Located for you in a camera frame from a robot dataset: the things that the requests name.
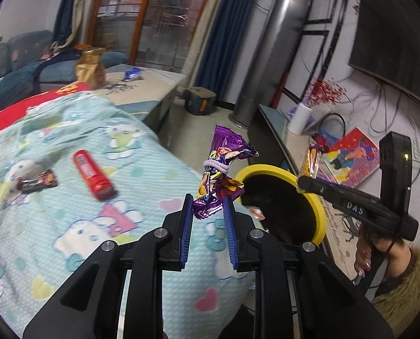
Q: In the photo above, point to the right hand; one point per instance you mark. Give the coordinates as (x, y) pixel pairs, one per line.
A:
(397, 252)

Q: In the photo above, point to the red floral blanket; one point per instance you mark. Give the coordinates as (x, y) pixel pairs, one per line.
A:
(18, 110)

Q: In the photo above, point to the right blue curtain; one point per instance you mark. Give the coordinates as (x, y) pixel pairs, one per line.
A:
(223, 45)

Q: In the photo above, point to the white vase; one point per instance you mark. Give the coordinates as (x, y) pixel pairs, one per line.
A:
(299, 120)

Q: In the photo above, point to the blue sectional sofa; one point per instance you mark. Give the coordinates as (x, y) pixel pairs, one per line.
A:
(26, 64)

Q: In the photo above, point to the blue white wrapper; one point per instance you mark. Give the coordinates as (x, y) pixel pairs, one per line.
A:
(133, 74)

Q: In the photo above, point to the silver tower air conditioner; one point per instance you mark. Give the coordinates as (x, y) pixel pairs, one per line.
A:
(273, 57)

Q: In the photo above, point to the coffee table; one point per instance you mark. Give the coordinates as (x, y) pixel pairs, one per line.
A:
(149, 98)

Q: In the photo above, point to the colourful painting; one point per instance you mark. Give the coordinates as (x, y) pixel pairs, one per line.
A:
(350, 160)

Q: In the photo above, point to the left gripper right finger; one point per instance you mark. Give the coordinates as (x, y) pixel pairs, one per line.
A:
(298, 286)

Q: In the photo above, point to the small dark storage box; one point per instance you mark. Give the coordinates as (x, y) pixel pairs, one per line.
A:
(199, 101)

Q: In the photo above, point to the purple candy wrapper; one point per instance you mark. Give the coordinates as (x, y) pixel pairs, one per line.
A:
(226, 147)

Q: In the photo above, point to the red cylindrical can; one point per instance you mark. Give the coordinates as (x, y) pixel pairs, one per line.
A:
(97, 182)

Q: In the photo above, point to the fur trimmed sleeve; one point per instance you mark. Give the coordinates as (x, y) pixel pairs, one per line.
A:
(398, 299)

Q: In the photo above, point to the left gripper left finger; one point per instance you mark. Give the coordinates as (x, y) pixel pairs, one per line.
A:
(118, 278)

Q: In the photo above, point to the yellow rimmed trash bin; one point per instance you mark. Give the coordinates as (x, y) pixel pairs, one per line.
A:
(290, 216)

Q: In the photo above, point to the white orange plastic bag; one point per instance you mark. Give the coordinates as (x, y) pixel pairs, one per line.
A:
(256, 213)

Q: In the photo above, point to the left blue curtain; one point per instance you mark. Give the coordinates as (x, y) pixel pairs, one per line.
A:
(63, 24)

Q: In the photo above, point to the wall television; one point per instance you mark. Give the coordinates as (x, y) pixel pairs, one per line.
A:
(387, 43)

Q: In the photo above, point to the gold paper bag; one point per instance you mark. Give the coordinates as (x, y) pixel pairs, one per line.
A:
(90, 69)

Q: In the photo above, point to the brown chocolate bar wrapper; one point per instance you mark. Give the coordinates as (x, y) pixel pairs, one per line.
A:
(46, 179)

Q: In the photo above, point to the orange brown snack wrapper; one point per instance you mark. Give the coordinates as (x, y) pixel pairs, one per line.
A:
(312, 157)

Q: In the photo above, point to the blue curtain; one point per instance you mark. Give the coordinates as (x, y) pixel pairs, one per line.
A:
(63, 24)
(223, 45)

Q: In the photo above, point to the hello kitty blanket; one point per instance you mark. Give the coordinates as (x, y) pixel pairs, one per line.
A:
(46, 235)

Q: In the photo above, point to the red berry branches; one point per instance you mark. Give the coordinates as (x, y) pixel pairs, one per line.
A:
(323, 92)

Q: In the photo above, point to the wooden glass sliding door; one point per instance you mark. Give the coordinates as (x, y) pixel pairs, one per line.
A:
(151, 33)

